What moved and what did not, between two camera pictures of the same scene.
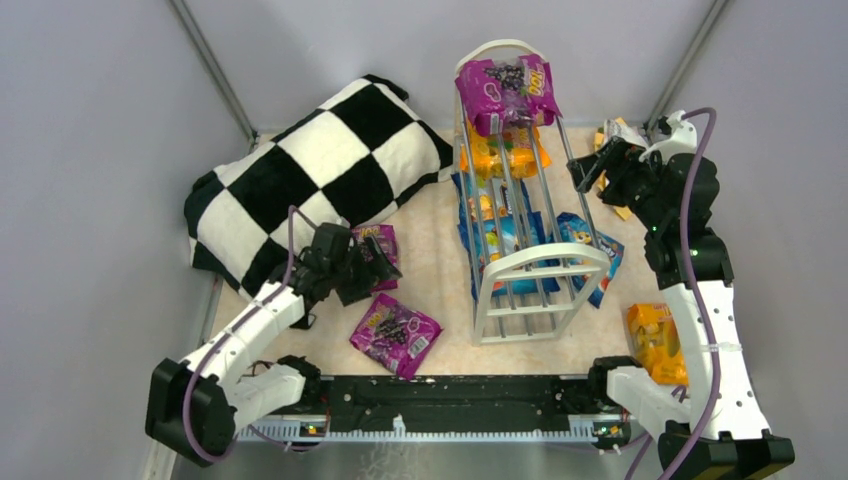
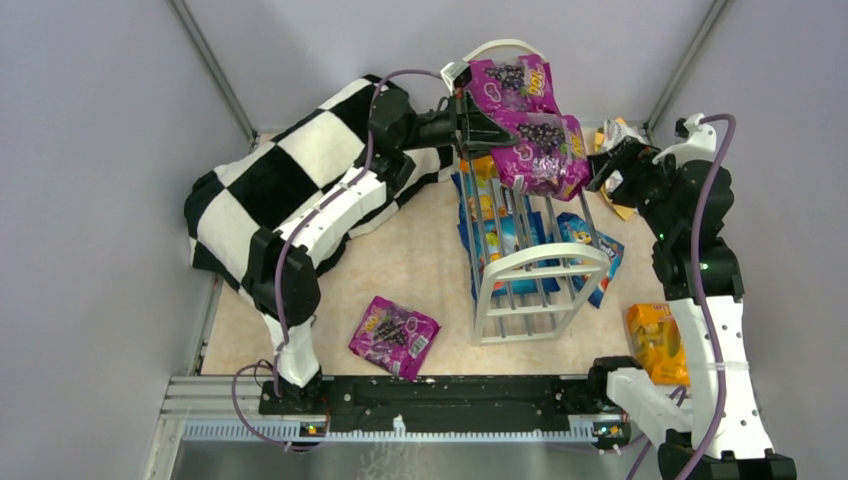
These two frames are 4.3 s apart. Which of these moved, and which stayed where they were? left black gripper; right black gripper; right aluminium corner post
Moved: left black gripper
Stayed: right aluminium corner post; right black gripper
